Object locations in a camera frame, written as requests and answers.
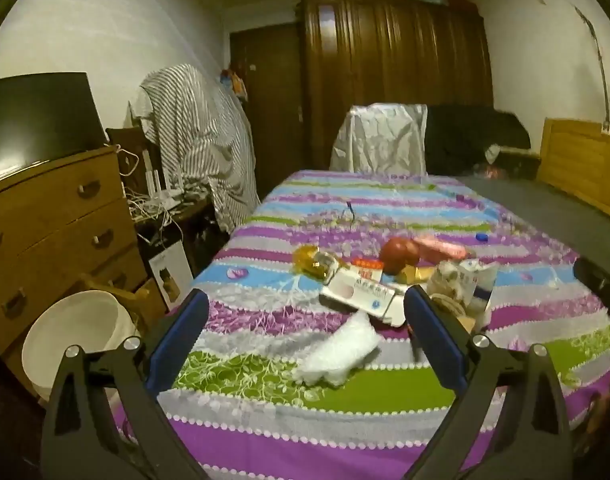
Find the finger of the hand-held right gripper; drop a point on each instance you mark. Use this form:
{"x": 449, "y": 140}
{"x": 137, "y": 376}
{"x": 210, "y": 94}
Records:
{"x": 597, "y": 277}

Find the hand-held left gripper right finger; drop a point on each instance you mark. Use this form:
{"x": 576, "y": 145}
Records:
{"x": 435, "y": 340}

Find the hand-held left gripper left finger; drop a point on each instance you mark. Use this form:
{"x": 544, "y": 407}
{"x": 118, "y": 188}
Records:
{"x": 177, "y": 340}

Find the brown cardboard tag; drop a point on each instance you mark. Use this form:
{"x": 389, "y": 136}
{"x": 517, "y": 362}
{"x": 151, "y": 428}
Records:
{"x": 467, "y": 321}

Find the white paper bag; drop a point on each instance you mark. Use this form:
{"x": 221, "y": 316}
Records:
{"x": 460, "y": 280}

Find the yellow wrapper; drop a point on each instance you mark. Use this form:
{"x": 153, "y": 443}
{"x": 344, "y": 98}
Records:
{"x": 415, "y": 274}

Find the large white medicine box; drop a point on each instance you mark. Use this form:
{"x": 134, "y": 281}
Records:
{"x": 355, "y": 297}

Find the pink packet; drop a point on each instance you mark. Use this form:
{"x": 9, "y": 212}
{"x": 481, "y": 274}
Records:
{"x": 442, "y": 249}

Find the small red label medicine box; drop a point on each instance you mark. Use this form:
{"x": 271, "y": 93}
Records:
{"x": 366, "y": 270}

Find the white tissue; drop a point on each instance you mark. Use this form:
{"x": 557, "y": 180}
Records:
{"x": 335, "y": 355}

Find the white plastic bucket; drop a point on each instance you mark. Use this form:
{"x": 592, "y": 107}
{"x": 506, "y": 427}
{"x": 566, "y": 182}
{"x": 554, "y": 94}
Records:
{"x": 75, "y": 325}

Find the white knife block carton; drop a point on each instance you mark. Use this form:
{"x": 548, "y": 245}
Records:
{"x": 170, "y": 275}

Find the grey bed sheet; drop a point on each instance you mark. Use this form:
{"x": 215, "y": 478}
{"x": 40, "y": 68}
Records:
{"x": 545, "y": 210}

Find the red apple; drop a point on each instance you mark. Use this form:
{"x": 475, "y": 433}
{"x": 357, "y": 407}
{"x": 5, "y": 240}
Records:
{"x": 397, "y": 255}

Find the blue bottle cap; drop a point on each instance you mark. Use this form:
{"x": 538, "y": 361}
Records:
{"x": 481, "y": 236}

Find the wooden headboard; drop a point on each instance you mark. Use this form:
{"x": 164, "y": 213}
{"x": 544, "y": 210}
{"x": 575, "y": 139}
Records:
{"x": 580, "y": 160}

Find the dark wooden side table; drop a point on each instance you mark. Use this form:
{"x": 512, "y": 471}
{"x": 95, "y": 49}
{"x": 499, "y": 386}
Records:
{"x": 195, "y": 220}

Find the striped floral bedspread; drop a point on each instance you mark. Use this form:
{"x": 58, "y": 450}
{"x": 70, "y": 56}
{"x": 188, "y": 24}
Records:
{"x": 285, "y": 410}

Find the golden crumpled wrapper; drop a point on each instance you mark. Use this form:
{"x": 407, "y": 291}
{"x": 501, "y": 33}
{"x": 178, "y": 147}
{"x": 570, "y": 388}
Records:
{"x": 312, "y": 260}

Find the white face mask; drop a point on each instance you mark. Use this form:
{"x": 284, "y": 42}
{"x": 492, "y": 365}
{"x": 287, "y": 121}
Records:
{"x": 493, "y": 153}

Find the wooden chest of drawers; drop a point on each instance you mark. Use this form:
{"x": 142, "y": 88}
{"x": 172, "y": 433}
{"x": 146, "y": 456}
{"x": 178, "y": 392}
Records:
{"x": 50, "y": 210}

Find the black cloth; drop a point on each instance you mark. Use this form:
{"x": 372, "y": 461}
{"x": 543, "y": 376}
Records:
{"x": 465, "y": 135}

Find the grey striped cloth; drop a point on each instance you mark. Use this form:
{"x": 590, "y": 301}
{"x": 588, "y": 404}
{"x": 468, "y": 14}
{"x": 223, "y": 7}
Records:
{"x": 200, "y": 135}

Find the dark wooden door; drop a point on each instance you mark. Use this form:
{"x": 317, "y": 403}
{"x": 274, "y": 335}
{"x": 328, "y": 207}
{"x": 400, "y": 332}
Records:
{"x": 270, "y": 110}

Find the colourful hanging ornament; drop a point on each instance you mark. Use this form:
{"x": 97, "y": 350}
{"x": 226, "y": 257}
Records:
{"x": 234, "y": 85}

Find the black television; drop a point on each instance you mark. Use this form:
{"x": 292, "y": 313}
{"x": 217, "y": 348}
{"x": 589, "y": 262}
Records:
{"x": 35, "y": 115}

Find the dark wooden wardrobe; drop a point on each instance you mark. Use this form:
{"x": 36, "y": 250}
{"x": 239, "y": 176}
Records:
{"x": 385, "y": 60}

